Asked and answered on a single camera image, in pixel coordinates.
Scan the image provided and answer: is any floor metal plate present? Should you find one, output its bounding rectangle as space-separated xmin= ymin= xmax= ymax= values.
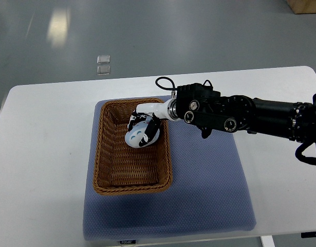
xmin=97 ymin=55 xmax=110 ymax=64
xmin=97 ymin=65 xmax=111 ymax=75

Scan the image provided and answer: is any blue textured mat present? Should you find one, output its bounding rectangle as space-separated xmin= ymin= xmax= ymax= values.
xmin=83 ymin=99 xmax=256 ymax=241

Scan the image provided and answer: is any wooden box corner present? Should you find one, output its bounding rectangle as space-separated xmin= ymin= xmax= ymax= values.
xmin=286 ymin=0 xmax=316 ymax=14

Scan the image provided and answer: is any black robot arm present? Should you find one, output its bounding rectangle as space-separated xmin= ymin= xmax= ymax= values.
xmin=127 ymin=80 xmax=316 ymax=166

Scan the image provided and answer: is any blue plush toy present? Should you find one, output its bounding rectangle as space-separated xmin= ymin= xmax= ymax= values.
xmin=124 ymin=120 xmax=160 ymax=148

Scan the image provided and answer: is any upper floor metal plate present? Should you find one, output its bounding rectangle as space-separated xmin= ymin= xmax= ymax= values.
xmin=97 ymin=55 xmax=110 ymax=64

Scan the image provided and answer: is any lower floor metal plate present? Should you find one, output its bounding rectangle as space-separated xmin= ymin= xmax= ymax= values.
xmin=97 ymin=65 xmax=111 ymax=75

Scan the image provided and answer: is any brown wicker basket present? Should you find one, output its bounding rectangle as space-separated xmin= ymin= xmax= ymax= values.
xmin=92 ymin=97 xmax=173 ymax=196

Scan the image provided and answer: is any white table leg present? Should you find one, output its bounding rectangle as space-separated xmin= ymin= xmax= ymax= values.
xmin=260 ymin=235 xmax=275 ymax=247

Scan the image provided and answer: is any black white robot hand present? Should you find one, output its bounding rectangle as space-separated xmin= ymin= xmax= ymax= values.
xmin=127 ymin=99 xmax=176 ymax=147

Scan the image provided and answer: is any black table control panel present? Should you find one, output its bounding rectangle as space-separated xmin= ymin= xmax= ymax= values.
xmin=301 ymin=231 xmax=316 ymax=238

